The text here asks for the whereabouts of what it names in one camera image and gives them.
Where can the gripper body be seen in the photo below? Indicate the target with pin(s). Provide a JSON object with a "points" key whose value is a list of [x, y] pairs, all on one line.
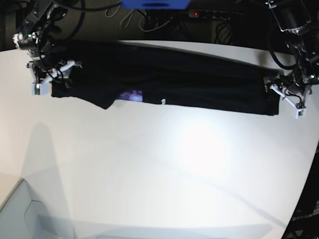
{"points": [[60, 73], [293, 90]]}

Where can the black power strip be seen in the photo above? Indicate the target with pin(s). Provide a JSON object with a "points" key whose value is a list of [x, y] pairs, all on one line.
{"points": [[214, 14]]}

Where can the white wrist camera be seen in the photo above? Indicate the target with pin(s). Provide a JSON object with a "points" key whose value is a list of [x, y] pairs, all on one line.
{"points": [[40, 89], [300, 112]]}

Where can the black t-shirt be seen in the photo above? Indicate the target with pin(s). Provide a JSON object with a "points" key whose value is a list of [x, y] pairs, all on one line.
{"points": [[158, 76]]}

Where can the blue box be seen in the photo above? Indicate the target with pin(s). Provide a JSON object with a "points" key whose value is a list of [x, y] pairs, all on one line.
{"points": [[155, 4]]}

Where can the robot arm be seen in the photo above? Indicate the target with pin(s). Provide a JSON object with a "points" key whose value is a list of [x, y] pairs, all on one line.
{"points": [[34, 37], [294, 20]]}

